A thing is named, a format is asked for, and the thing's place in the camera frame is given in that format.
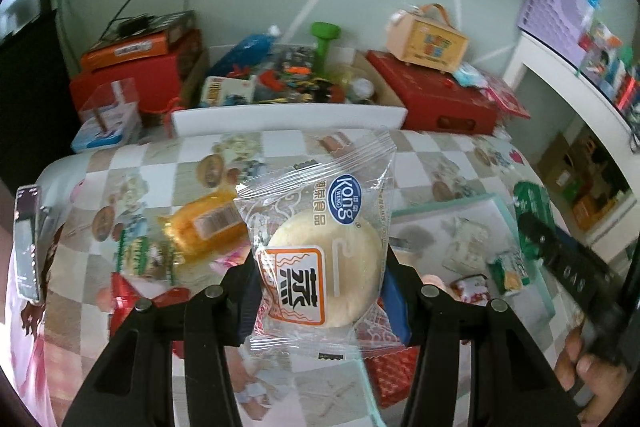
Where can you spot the stack of cardboard boxes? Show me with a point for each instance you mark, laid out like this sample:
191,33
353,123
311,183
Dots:
580,182

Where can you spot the row of colourful shelf toys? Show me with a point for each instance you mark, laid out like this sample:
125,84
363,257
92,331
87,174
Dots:
607,67

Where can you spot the white card game box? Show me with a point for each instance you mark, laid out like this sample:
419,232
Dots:
225,91

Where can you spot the red and white snack packet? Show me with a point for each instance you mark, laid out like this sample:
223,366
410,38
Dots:
470,288

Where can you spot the white shelf unit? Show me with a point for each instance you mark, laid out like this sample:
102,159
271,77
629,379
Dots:
560,77

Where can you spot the white tray with teal rim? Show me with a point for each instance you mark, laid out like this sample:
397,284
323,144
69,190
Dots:
430,227

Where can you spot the white board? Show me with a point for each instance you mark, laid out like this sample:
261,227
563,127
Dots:
285,119

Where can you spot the pile of small toys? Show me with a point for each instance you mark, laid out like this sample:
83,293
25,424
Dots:
295,79

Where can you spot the red envelope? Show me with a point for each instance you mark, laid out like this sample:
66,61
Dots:
505,99

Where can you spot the black device on box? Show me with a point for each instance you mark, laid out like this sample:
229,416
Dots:
127,26

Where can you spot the large red box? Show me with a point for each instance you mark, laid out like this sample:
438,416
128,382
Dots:
160,77

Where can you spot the clear plastic box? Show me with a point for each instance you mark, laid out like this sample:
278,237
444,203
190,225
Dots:
112,104

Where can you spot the flat red gift box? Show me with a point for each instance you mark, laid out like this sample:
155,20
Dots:
435,102

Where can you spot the blue plastic bottle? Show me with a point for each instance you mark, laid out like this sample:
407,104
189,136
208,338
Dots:
245,52

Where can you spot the purple plastic basket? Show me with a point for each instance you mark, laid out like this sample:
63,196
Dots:
555,12

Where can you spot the person's right hand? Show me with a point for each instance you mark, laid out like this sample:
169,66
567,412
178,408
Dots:
595,382

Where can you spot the yellow bread packet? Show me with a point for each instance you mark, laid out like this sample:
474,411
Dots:
205,223

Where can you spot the orange cardboard box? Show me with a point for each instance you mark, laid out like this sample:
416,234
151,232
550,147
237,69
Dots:
125,52

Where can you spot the light blue packet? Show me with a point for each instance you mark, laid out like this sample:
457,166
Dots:
469,76

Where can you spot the green and yellow snack packet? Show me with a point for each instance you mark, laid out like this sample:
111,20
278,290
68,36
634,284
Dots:
145,259

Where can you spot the brown patterned box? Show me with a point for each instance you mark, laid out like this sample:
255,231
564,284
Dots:
177,29

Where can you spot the pink snack packet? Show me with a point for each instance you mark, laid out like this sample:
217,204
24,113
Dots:
227,263

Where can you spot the clear packet with round bun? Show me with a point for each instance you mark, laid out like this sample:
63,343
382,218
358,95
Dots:
315,257

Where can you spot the open cardboard box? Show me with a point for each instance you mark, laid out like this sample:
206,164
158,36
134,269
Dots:
385,89

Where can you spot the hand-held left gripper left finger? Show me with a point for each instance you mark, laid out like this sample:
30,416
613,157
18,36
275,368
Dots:
210,357

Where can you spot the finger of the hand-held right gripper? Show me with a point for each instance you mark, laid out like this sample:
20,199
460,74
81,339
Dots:
580,243
534,232

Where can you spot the red patterned packet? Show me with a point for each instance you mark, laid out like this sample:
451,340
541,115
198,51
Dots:
395,369

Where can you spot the green dumbbell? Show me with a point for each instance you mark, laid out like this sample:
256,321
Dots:
324,44

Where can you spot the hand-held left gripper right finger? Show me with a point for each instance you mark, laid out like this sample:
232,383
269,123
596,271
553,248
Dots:
397,307

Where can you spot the checkered printed tablecloth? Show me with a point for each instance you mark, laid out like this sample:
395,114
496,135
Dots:
150,167

